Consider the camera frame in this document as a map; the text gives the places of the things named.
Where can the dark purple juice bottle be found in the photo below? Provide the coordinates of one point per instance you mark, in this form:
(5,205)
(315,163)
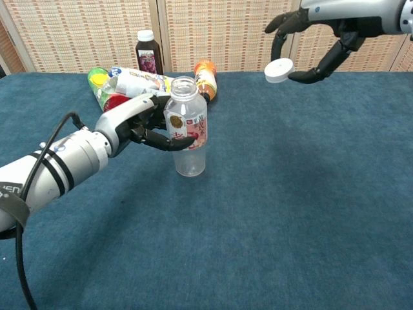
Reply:
(149,53)

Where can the left silver-white robot arm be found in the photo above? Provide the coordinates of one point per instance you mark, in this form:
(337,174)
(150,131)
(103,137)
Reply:
(80,155)

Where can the woven bamboo folding screen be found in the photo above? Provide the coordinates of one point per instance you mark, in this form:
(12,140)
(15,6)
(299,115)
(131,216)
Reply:
(226,32)

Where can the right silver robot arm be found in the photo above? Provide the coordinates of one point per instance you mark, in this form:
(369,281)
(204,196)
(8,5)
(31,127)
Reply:
(408,16)

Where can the right grey-black robot hand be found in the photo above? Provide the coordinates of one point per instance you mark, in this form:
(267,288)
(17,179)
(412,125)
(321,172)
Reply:
(355,11)

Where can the clear bottle red-white label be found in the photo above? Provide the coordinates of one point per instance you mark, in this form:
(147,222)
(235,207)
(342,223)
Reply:
(190,161)

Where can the orange juice bottle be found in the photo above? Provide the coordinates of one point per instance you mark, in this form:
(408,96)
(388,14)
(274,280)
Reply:
(206,80)

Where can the white bottle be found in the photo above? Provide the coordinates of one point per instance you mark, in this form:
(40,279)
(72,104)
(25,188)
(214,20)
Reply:
(138,82)

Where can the left grey-black robot hand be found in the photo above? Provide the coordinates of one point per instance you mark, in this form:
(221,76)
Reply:
(119,116)

